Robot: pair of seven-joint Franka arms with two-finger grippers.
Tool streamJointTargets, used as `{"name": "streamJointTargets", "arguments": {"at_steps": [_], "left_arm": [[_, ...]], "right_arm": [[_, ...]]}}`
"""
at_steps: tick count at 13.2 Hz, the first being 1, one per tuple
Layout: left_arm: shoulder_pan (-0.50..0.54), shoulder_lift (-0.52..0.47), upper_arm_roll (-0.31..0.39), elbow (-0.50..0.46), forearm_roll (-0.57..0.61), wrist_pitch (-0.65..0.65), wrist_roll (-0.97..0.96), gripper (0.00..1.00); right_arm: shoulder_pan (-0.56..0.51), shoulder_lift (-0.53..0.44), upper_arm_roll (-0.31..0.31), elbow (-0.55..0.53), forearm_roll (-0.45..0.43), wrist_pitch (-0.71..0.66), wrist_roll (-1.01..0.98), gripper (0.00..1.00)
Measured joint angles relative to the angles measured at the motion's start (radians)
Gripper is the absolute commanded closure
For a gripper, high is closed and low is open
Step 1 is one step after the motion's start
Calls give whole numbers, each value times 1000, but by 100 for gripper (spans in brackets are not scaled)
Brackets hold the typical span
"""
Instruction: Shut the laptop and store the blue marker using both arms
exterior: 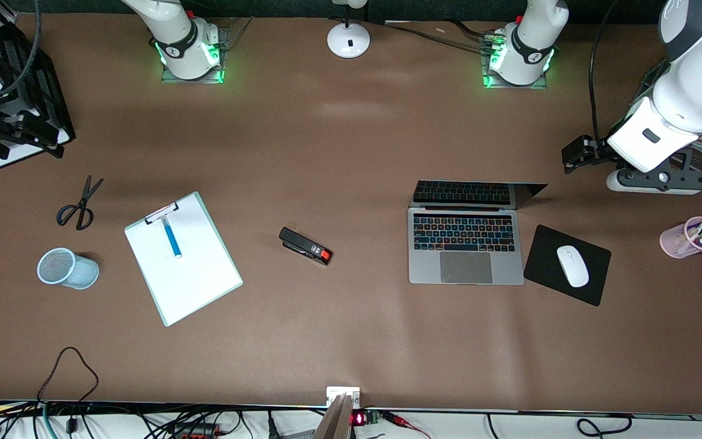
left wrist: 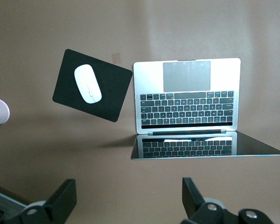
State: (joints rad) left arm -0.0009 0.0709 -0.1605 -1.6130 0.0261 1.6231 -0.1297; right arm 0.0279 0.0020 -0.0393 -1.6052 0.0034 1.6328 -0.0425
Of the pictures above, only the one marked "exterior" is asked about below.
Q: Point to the white clipboard with mint edge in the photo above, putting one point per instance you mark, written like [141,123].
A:
[186,280]

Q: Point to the black scissors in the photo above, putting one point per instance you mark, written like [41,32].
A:
[85,204]

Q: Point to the black stacked paper tray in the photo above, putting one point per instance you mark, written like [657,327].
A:
[52,110]

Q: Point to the white camera bracket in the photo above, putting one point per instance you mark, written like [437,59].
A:
[334,391]

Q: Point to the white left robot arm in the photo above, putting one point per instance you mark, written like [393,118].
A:
[692,91]

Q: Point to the pink translucent pen cup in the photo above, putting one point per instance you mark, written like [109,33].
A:
[674,241]

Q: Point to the blue marker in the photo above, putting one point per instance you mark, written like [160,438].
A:
[172,239]

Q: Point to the blue mesh pen cup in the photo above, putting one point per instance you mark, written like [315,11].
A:
[80,272]

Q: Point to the black stapler with orange tip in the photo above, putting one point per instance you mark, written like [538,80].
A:
[302,244]

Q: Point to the black mouse pad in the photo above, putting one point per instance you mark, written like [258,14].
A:
[546,268]

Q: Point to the aluminium camera post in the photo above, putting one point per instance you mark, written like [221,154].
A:
[336,421]

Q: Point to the white paper sheet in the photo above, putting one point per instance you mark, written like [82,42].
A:
[16,161]
[22,108]

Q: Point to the white round lamp base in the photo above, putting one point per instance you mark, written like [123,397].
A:
[339,39]

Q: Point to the silver laptop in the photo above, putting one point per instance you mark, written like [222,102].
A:
[467,268]

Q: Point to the white computer mouse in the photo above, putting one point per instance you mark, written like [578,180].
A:
[572,266]

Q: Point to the red LED circuit board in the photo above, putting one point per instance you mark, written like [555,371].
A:
[366,418]

